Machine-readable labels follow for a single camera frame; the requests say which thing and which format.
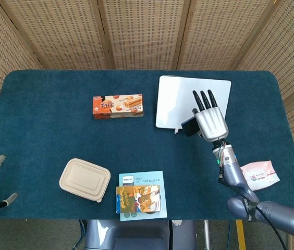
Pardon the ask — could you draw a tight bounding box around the teal carpet table cover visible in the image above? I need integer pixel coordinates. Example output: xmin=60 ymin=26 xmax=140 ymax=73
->
xmin=0 ymin=69 xmax=294 ymax=221

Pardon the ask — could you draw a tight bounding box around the yellow floor tape strip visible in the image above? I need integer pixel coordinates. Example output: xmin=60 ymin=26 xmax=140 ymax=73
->
xmin=235 ymin=219 xmax=247 ymax=250

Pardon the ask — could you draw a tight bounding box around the light blue Philips box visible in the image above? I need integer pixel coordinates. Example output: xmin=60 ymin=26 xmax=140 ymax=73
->
xmin=118 ymin=170 xmax=168 ymax=222

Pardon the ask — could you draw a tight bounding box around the white board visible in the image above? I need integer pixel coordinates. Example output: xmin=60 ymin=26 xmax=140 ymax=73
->
xmin=155 ymin=75 xmax=232 ymax=133

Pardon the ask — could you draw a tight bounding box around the orange egg roll snack box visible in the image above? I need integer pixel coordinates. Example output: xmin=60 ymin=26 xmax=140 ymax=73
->
xmin=92 ymin=94 xmax=144 ymax=120

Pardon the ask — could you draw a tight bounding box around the pink wet wipes pack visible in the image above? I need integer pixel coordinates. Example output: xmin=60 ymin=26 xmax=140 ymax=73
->
xmin=240 ymin=160 xmax=280 ymax=192

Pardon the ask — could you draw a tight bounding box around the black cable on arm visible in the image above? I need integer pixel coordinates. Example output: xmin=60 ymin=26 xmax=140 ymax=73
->
xmin=218 ymin=174 xmax=286 ymax=250

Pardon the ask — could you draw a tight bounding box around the blue cable bundle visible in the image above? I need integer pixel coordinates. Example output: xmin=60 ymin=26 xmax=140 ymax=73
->
xmin=78 ymin=219 xmax=87 ymax=250

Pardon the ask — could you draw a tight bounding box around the beige pulp lunch container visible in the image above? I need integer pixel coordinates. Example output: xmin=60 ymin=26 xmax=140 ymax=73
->
xmin=59 ymin=158 xmax=111 ymax=203

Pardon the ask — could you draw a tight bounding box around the silver metal table leg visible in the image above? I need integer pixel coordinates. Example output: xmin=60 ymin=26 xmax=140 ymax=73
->
xmin=203 ymin=220 xmax=210 ymax=250

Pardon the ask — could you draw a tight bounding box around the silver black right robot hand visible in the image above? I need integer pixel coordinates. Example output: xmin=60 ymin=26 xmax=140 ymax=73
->
xmin=192 ymin=89 xmax=229 ymax=142

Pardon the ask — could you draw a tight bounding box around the black felt blue-backed eraser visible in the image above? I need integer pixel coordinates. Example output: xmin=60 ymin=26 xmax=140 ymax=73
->
xmin=181 ymin=116 xmax=199 ymax=137

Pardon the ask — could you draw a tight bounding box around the orange snack packet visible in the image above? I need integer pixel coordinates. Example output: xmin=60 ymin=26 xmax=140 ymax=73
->
xmin=115 ymin=185 xmax=163 ymax=214

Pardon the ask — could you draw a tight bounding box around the woven rattan folding screen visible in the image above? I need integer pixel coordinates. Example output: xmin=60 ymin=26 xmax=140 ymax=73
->
xmin=0 ymin=0 xmax=294 ymax=250

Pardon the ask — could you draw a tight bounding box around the grey-blue robot torso base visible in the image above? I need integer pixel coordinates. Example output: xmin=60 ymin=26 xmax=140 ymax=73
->
xmin=84 ymin=219 xmax=197 ymax=250

